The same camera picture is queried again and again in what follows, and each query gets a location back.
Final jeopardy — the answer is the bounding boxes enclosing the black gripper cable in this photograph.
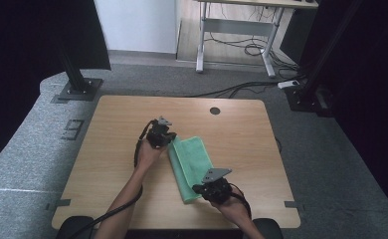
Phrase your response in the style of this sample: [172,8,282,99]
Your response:
[67,119,156,239]
[230,182,253,221]

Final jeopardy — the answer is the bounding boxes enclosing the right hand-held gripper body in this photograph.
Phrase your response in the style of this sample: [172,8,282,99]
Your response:
[201,167,235,205]

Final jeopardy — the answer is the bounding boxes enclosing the black floor cable bundle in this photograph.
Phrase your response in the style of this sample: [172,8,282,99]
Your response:
[185,77,304,100]

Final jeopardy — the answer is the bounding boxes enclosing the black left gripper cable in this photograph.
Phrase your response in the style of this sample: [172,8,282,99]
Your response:
[67,119,156,239]

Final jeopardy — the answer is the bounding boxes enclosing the green microfibre cloth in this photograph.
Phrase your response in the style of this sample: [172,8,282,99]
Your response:
[166,135,215,204]

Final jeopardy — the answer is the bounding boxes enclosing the coiled black cables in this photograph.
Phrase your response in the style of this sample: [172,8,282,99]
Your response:
[204,33,299,73]

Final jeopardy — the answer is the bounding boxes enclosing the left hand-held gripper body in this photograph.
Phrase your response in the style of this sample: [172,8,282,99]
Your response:
[145,116,173,149]

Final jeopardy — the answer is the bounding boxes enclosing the white metal desk frame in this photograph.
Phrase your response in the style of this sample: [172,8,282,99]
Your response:
[195,0,319,79]

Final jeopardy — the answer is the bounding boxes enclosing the black metal stand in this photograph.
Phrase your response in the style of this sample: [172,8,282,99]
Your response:
[54,33,104,103]
[283,0,365,114]

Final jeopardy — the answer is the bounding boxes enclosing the person's right hand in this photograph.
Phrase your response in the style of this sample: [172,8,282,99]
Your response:
[211,197,252,230]

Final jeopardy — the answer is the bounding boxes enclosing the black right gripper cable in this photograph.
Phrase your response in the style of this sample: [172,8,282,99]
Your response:
[230,182,253,221]

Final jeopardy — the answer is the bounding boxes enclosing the black computer case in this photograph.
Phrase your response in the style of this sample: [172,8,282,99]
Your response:
[279,7,311,65]

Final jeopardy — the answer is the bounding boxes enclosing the white power strip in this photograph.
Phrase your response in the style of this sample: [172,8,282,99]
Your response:
[277,79,301,91]

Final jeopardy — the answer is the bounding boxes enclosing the black curtain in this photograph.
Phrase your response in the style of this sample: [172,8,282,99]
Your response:
[0,0,112,175]
[299,0,388,217]

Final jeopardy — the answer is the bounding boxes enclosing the person's left hand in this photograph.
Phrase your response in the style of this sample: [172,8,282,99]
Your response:
[134,138,167,172]

